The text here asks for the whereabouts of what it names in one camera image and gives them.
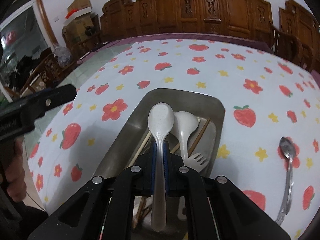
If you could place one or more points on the light wooden chopstick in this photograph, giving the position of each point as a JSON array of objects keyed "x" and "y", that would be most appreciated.
[
  {"x": 175, "y": 148},
  {"x": 139, "y": 150}
]

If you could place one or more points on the white plastic fork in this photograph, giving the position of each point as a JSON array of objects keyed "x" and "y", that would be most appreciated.
[{"x": 197, "y": 162}]

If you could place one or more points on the strawberry flower tablecloth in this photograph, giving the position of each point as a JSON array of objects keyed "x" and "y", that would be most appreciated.
[{"x": 251, "y": 97}]

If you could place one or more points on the rectangular metal tray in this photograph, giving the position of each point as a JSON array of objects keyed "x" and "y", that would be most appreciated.
[{"x": 139, "y": 163}]

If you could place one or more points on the glass door with wooden frame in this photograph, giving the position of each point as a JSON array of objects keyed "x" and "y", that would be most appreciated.
[{"x": 25, "y": 31}]

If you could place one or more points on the white plastic ladle spoon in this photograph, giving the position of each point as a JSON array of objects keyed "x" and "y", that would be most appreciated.
[{"x": 185, "y": 124}]

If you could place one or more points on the stainless steel spoon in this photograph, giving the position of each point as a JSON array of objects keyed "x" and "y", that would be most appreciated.
[{"x": 289, "y": 152}]

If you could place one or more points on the carved wooden sofa bench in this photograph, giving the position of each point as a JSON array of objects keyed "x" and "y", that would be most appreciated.
[{"x": 248, "y": 19}]

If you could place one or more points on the stacked cardboard boxes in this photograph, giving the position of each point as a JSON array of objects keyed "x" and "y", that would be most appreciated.
[{"x": 80, "y": 23}]

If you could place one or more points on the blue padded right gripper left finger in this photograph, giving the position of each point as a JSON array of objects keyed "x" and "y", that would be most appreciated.
[{"x": 153, "y": 152}]

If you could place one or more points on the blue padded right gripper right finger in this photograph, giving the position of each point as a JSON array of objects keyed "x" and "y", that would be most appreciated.
[{"x": 167, "y": 166}]

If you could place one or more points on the person's left hand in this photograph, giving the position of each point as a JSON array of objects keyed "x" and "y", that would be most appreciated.
[{"x": 15, "y": 174}]

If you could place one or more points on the wooden chair at left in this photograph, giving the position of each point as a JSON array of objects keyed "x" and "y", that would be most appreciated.
[{"x": 32, "y": 75}]

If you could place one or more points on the carved wooden armchair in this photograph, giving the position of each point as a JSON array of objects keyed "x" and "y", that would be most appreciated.
[{"x": 295, "y": 20}]

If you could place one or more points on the dark brown chopstick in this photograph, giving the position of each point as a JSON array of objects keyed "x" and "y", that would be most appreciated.
[{"x": 198, "y": 138}]

